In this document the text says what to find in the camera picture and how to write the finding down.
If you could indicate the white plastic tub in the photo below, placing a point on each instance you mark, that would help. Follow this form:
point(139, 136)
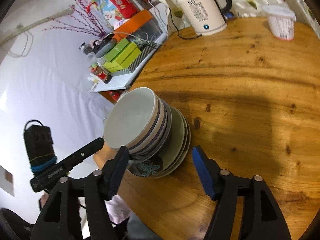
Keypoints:
point(281, 21)

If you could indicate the red jar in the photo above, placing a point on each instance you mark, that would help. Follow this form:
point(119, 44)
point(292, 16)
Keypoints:
point(101, 74)

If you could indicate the purple dried branches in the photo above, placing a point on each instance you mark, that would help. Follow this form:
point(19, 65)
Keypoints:
point(83, 21)

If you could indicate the grey plate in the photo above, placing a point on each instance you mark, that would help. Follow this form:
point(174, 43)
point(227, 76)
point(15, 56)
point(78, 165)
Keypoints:
point(173, 146)
point(177, 162)

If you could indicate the chevron pattern box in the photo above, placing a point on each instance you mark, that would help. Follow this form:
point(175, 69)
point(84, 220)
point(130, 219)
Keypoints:
point(147, 51)

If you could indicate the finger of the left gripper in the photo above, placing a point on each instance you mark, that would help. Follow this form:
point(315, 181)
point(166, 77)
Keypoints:
point(80, 155)

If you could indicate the grey top plate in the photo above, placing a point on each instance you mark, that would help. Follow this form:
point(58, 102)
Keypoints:
point(173, 146)

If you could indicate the white electric kettle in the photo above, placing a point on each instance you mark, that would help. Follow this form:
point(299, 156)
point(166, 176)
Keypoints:
point(206, 16)

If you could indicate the white shelf board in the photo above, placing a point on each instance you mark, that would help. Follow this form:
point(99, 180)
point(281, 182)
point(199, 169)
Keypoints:
point(127, 80)

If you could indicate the left human hand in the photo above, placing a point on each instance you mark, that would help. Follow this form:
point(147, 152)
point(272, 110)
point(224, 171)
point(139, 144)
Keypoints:
point(42, 200)

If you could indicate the white blue-rimmed bowl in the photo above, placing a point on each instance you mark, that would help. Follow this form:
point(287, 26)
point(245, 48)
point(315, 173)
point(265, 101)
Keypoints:
point(157, 137)
point(131, 118)

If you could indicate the lime green box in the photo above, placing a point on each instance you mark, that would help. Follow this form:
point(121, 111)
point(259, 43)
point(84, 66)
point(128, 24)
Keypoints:
point(123, 59)

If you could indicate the orange lid container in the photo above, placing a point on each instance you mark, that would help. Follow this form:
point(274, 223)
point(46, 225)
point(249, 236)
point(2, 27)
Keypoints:
point(139, 28)

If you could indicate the red snack bag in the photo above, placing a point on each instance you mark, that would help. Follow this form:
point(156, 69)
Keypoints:
point(112, 11)

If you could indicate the dark patterned plate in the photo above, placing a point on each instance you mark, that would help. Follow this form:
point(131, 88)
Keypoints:
point(148, 168)

